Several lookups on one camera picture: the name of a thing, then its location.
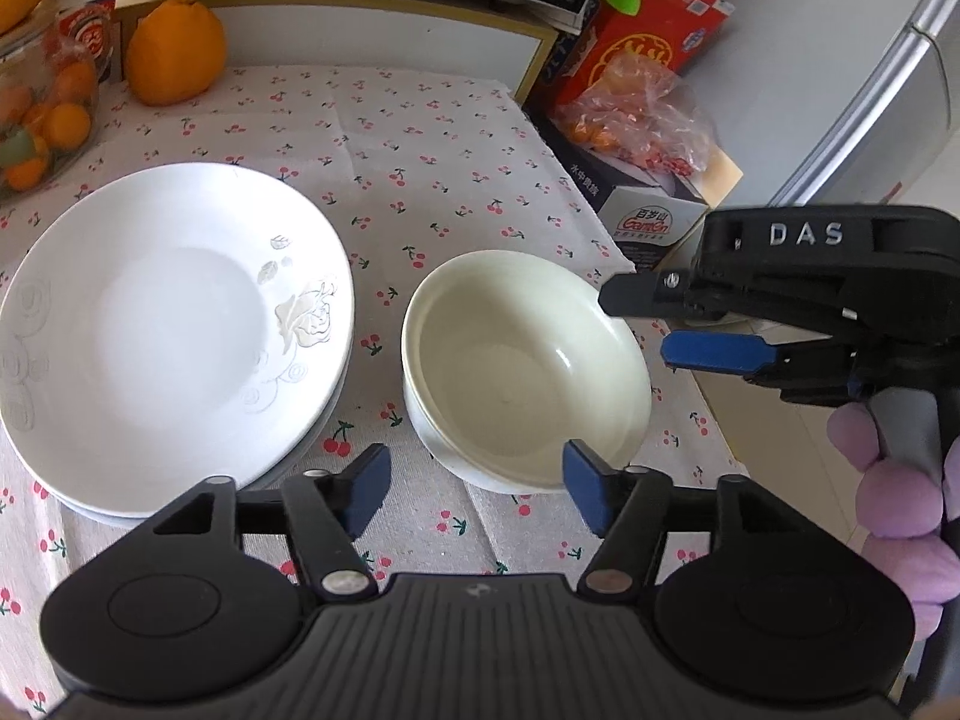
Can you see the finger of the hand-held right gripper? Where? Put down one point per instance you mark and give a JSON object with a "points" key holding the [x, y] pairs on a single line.
{"points": [[712, 352], [645, 294]]}

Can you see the white refrigerator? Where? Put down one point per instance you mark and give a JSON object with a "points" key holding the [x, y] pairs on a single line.
{"points": [[862, 52]]}

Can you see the white microwave stand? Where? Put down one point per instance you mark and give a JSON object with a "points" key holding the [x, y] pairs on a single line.
{"points": [[375, 34]]}

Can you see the plastic bag of oranges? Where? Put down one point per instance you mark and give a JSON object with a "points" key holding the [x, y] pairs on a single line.
{"points": [[637, 112]]}

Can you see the cherry print tablecloth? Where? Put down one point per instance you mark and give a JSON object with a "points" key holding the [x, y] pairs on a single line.
{"points": [[450, 150]]}

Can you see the red printed carton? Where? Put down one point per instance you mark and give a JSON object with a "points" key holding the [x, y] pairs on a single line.
{"points": [[660, 15]]}

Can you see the cardboard drinks box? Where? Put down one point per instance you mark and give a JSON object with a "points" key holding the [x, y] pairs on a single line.
{"points": [[652, 221]]}

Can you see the person's right hand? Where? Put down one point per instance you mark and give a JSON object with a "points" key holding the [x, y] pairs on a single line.
{"points": [[900, 510]]}

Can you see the cream shallow bowl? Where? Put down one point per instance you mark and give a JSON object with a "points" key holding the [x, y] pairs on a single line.
{"points": [[517, 352]]}

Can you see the glass jar of small oranges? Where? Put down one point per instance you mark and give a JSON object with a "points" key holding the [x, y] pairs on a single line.
{"points": [[45, 112]]}

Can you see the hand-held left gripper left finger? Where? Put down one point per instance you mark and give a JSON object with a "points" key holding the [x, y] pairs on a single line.
{"points": [[367, 491]]}

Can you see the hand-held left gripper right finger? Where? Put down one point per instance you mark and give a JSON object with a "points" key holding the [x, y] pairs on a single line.
{"points": [[589, 484]]}

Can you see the white rose-print plate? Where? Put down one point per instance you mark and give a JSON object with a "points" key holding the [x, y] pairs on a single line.
{"points": [[165, 330]]}

